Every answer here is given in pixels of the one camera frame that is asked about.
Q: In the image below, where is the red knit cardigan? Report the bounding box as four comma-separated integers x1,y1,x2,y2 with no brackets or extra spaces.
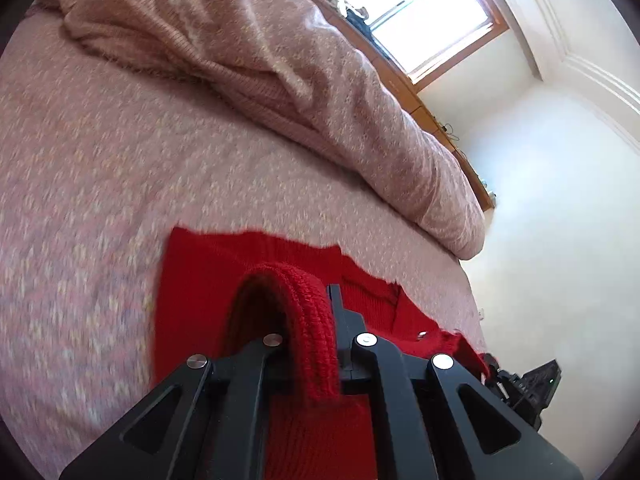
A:
153,228,488,479

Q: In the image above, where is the wooden bed side board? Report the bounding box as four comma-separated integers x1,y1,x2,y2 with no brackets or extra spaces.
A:
312,0,495,211

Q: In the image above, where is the pink floral bed sheet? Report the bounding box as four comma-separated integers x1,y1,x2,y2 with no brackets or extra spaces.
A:
1,10,486,479

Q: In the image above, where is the pink floral duvet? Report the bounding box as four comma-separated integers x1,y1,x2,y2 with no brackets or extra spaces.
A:
41,0,485,260

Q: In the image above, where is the wooden framed window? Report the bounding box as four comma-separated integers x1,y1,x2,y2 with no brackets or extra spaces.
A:
343,0,509,91

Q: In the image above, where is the clutter on window sill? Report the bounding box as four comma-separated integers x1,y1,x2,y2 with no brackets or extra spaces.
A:
312,0,373,44

